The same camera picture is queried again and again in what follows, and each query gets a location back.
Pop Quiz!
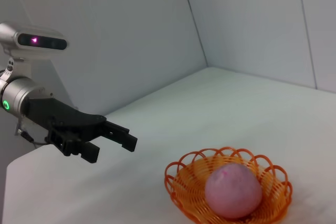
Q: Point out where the pink peach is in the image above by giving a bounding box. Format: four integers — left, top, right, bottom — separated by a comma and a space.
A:
204, 163, 264, 220

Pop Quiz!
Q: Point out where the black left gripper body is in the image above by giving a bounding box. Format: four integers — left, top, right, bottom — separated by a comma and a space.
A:
27, 98, 107, 157

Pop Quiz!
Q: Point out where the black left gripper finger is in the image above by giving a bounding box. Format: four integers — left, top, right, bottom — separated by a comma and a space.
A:
78, 141, 101, 165
103, 121, 139, 153

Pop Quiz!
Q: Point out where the orange wire basket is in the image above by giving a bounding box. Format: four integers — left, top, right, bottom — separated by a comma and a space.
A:
164, 146, 293, 224

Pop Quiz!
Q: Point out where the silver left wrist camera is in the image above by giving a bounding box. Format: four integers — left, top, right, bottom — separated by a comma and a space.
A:
0, 22, 69, 59

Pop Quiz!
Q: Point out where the black thin cable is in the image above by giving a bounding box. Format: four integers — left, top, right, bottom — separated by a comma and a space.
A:
15, 129, 51, 146

